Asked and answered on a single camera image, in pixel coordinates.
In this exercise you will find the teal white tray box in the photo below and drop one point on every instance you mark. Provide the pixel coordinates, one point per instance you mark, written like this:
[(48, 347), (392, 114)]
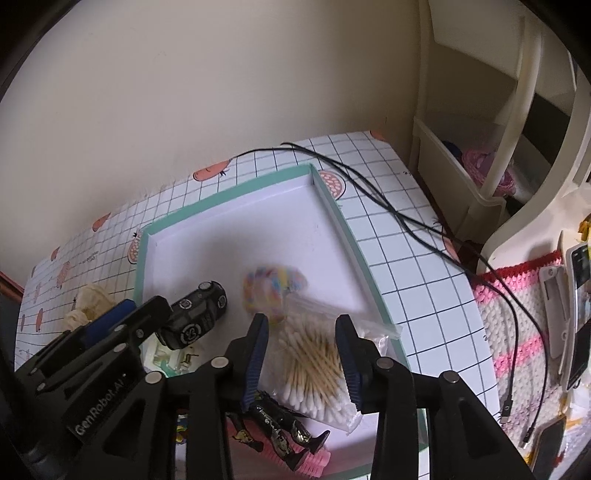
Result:
[(263, 240)]

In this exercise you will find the white phone case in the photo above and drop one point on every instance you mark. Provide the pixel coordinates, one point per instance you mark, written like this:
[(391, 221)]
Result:
[(554, 287)]

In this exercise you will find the pomegranate grid tablecloth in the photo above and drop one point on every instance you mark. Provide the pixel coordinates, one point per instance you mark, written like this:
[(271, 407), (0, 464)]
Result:
[(417, 280)]

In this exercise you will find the pink hair roller clip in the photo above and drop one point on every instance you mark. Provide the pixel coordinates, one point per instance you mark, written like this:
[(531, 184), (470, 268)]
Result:
[(313, 465)]

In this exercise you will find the cream lace scrunchie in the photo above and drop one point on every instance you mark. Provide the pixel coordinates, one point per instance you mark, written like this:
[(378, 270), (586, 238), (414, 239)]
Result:
[(90, 303)]

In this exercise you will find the white shelf rack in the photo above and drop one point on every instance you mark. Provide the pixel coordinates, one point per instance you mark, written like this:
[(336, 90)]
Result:
[(511, 77)]

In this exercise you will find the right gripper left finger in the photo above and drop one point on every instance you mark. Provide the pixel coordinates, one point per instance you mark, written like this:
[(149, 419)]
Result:
[(128, 424)]

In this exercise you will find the white smartphone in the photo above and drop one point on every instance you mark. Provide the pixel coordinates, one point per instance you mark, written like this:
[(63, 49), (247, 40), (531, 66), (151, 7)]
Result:
[(577, 344)]

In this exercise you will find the bag of cotton swabs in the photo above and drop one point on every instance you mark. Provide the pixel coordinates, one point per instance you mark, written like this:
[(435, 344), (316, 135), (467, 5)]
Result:
[(302, 370)]

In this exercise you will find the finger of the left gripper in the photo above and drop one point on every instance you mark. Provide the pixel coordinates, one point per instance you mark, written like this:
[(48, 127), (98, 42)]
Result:
[(100, 328), (144, 321)]

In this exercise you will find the pink crochet mat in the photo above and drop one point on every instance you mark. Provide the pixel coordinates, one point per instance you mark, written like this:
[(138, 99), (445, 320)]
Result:
[(515, 322)]

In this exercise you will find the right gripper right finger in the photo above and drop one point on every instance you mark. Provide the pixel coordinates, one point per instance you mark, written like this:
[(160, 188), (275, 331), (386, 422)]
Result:
[(464, 439)]

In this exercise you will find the black smartphone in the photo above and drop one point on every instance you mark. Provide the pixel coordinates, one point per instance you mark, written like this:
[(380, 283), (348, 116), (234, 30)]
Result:
[(547, 448)]

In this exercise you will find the cream hair claw clip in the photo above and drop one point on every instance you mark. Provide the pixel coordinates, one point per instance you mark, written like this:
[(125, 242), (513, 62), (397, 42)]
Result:
[(157, 357)]

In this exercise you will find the pink item on shelf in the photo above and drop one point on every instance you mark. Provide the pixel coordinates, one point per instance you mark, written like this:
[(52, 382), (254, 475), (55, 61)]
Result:
[(477, 164)]

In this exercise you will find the black toy car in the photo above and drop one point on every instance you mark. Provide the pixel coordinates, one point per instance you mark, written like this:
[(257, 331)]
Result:
[(193, 316)]

